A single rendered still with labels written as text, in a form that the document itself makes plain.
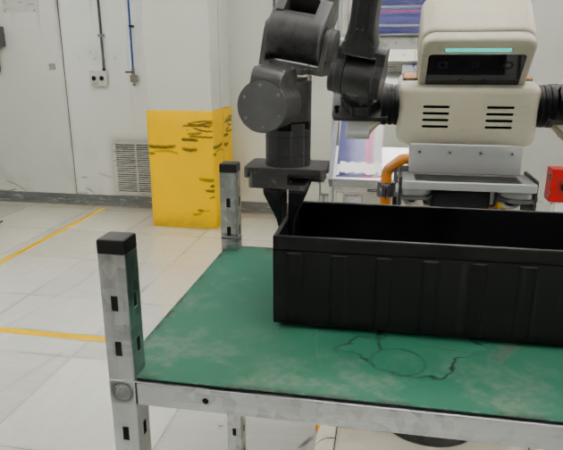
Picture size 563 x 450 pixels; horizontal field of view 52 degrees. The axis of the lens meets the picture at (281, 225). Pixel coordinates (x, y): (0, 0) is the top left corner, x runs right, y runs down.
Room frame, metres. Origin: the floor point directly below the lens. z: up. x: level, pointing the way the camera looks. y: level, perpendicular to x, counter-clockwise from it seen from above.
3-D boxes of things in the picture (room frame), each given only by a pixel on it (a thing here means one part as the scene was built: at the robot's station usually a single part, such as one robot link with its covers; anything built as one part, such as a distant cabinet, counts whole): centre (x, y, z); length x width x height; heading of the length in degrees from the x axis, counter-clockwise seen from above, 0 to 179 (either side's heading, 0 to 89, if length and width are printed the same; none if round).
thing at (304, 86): (0.72, -0.01, 1.22); 0.07 x 0.06 x 0.07; 162
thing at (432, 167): (1.14, -0.37, 0.99); 0.28 x 0.16 x 0.22; 80
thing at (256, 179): (0.73, 0.00, 1.09); 0.07 x 0.07 x 0.09; 80
